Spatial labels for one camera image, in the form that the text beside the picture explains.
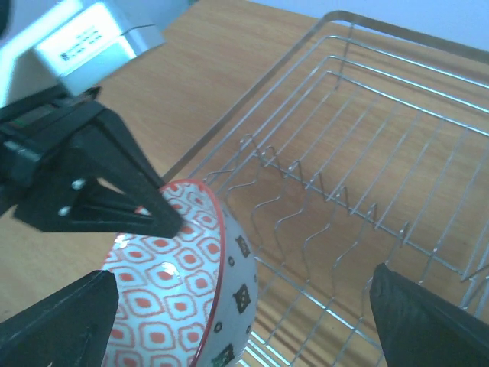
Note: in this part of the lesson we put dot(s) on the wire dish rack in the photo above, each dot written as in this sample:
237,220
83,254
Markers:
365,143

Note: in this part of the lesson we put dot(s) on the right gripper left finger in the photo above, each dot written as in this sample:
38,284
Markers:
71,327

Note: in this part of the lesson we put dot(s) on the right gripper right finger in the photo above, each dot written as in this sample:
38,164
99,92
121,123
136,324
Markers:
418,328

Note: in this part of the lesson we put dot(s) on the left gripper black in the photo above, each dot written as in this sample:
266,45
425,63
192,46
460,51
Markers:
71,165

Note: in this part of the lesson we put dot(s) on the red white patterned bowl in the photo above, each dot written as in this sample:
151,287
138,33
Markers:
186,301

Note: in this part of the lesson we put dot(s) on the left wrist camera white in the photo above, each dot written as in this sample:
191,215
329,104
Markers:
76,44

